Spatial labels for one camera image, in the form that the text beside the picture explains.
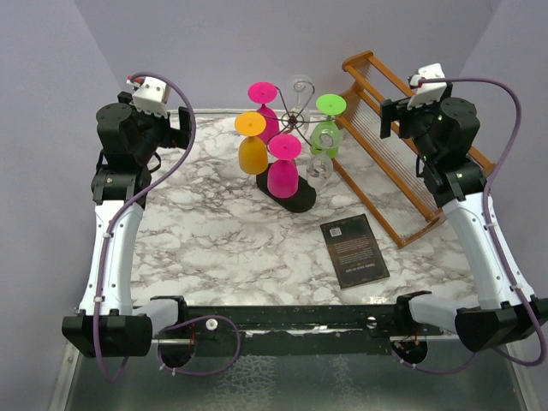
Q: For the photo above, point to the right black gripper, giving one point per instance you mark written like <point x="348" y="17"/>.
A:
<point x="391" y="110"/>

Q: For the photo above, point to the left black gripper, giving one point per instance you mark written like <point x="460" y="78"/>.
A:
<point x="175" y="137"/>

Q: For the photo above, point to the green plastic wine glass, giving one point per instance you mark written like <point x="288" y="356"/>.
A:
<point x="326" y="136"/>

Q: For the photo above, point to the orange plastic wine glass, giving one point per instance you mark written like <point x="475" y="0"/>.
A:
<point x="252" y="153"/>

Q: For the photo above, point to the clear wine glass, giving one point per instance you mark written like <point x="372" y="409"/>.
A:
<point x="319" y="171"/>
<point x="299" y="115"/>

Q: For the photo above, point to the pink wine glass front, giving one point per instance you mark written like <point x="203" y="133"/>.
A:
<point x="263" y="93"/>

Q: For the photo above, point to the pink wine glass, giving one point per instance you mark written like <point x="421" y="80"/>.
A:
<point x="263" y="93"/>
<point x="283" y="176"/>

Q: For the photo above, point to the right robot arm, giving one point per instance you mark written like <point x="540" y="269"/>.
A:
<point x="443" y="133"/>

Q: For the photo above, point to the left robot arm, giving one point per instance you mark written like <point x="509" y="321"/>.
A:
<point x="106" y="322"/>

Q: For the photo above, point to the wooden dish rack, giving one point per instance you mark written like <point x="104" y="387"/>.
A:
<point x="360" y="122"/>

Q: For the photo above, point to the metal wine glass rack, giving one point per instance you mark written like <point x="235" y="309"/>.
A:
<point x="303" y="148"/>

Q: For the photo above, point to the black book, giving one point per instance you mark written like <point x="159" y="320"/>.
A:
<point x="354" y="251"/>

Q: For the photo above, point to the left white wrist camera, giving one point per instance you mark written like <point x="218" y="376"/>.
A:
<point x="150" y="96"/>

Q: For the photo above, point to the black mounting rail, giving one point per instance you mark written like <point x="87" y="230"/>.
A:
<point x="221" y="331"/>

